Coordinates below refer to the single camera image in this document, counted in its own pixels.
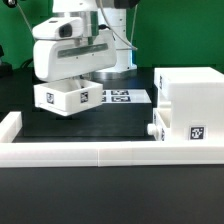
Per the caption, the white marker tag plate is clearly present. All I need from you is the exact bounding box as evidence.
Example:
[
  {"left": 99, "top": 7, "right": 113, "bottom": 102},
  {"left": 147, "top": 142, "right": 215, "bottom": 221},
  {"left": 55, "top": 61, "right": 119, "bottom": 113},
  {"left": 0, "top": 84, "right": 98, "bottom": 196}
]
[{"left": 102, "top": 89, "right": 151, "bottom": 104}]

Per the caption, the white thin cable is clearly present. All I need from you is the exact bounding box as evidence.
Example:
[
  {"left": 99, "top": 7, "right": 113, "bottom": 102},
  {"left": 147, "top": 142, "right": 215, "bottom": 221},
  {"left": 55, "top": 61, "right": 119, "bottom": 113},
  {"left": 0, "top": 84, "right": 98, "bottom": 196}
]
[{"left": 16, "top": 3, "right": 36, "bottom": 34}]

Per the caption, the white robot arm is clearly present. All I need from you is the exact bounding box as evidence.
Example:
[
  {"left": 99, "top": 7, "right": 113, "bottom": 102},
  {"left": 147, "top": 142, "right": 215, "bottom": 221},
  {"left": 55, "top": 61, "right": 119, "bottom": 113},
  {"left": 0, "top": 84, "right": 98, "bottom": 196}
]
[{"left": 32, "top": 0, "right": 140, "bottom": 82}]

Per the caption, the white drawer tray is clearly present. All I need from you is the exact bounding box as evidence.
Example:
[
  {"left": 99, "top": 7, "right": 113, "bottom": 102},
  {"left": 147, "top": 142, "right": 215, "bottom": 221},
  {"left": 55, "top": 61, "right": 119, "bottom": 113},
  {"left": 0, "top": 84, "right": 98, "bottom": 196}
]
[
  {"left": 147, "top": 108, "right": 171, "bottom": 141},
  {"left": 34, "top": 79, "right": 103, "bottom": 116}
]

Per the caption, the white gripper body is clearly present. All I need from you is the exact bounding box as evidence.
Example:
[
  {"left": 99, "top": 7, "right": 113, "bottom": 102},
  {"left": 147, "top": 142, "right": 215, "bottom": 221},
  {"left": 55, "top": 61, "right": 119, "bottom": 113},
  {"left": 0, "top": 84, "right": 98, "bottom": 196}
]
[{"left": 32, "top": 17, "right": 117, "bottom": 82}]

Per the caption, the white U-shaped border frame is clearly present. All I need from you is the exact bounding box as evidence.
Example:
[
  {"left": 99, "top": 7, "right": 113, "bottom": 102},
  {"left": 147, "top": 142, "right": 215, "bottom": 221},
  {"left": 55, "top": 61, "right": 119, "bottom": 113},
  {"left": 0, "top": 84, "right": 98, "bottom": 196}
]
[{"left": 0, "top": 112, "right": 224, "bottom": 168}]

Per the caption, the white drawer cabinet box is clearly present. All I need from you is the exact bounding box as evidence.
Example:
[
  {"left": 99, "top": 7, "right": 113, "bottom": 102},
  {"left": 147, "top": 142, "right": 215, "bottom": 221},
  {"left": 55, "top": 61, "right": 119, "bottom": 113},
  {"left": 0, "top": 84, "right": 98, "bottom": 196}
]
[{"left": 154, "top": 67, "right": 224, "bottom": 142}]

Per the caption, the black device at left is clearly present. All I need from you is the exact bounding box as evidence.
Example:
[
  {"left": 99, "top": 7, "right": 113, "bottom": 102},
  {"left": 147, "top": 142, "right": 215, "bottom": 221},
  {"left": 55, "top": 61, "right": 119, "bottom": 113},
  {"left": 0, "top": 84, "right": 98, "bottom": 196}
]
[{"left": 0, "top": 45, "right": 13, "bottom": 77}]

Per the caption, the black cable with connector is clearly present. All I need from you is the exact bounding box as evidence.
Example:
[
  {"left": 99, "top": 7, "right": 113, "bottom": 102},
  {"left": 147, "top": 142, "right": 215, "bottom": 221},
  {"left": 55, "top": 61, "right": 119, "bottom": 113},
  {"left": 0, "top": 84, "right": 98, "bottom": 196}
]
[{"left": 19, "top": 57, "right": 36, "bottom": 70}]

